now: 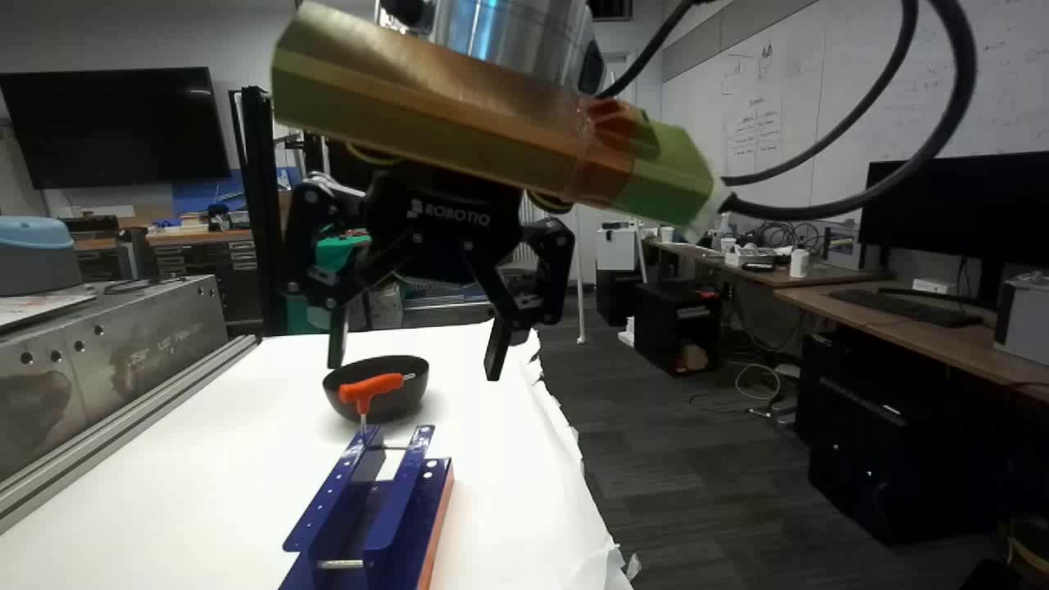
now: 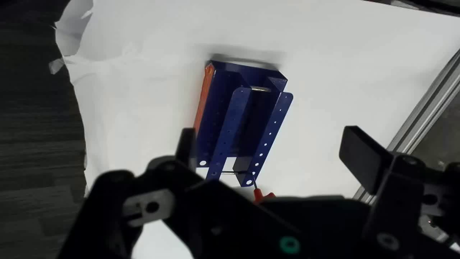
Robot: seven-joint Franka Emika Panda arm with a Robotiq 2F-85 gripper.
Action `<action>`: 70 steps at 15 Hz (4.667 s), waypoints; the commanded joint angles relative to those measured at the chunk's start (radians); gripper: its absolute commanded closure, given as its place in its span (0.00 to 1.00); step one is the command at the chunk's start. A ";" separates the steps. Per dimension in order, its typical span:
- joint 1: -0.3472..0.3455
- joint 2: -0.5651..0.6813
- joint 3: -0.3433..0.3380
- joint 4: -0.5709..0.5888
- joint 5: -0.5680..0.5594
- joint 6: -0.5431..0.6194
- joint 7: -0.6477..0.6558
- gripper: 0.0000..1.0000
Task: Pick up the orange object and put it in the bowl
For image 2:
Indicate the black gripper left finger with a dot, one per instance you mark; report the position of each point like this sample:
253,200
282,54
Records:
120,204

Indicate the white paper table cover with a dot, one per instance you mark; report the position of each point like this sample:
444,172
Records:
137,69

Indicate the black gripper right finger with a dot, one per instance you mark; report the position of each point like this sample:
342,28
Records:
404,190

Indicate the aluminium frame rail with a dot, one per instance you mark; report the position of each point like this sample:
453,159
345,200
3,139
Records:
440,93

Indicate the small orange object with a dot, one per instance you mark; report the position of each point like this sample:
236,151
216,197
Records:
260,195

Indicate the blue metal rack with orange side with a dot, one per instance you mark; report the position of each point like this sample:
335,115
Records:
239,115

